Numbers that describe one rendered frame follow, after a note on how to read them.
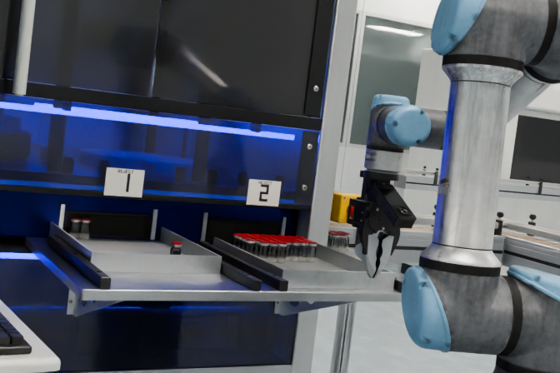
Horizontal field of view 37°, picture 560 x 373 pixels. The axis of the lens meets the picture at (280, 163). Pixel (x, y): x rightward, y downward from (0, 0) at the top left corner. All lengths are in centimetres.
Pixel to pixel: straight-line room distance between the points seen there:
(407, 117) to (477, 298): 45
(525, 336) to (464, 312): 10
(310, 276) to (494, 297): 50
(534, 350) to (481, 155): 29
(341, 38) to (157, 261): 76
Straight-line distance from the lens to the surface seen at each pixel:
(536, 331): 124
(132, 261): 159
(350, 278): 167
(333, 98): 203
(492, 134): 120
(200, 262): 164
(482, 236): 121
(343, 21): 205
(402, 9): 784
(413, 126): 153
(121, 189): 183
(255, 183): 195
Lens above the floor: 120
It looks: 3 degrees down
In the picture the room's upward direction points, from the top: 7 degrees clockwise
